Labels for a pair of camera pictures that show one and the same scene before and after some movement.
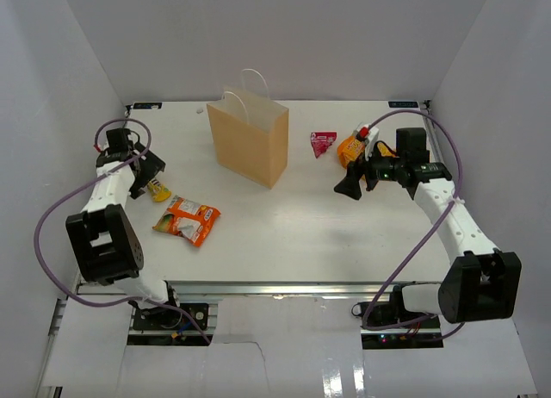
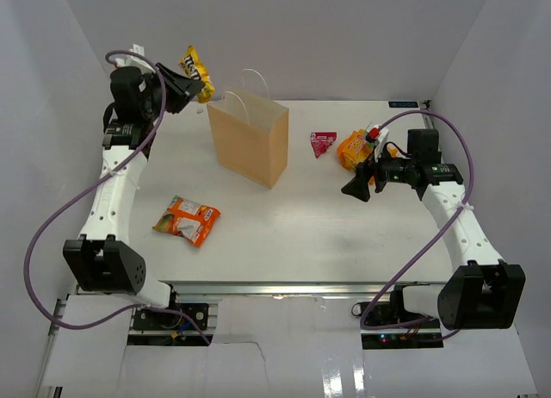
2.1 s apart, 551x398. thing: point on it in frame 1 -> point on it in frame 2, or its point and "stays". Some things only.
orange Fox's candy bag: (192, 220) stays
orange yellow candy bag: (351, 148) stays
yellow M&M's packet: (159, 192) -> (192, 65)
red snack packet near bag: (321, 141) stays
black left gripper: (151, 165) -> (182, 84)
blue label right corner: (403, 104) stays
